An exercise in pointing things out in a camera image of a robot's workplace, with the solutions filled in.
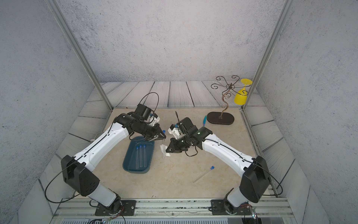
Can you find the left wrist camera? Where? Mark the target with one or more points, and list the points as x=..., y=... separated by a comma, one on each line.
x=146, y=115

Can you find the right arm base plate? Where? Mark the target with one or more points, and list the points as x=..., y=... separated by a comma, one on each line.
x=223, y=207

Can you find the teal pen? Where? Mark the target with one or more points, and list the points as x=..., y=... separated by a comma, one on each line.
x=204, y=121

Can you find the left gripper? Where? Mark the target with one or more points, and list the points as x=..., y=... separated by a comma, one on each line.
x=156, y=137

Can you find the aluminium front rail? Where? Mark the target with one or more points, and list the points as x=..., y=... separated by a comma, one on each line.
x=269, y=210

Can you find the yellow plastic goblet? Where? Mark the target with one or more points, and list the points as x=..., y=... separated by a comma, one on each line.
x=242, y=94

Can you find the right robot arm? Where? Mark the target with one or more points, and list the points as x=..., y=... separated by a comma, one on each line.
x=254, y=172

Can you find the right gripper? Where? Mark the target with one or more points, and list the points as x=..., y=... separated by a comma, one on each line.
x=175, y=149

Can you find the black metal cup stand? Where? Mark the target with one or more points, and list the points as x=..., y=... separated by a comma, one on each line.
x=224, y=118

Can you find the teal plastic tray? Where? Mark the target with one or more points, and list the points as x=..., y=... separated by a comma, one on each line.
x=129, y=163

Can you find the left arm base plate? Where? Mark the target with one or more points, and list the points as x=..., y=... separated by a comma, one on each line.
x=122, y=207

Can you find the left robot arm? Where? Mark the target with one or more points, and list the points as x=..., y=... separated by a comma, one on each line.
x=78, y=170

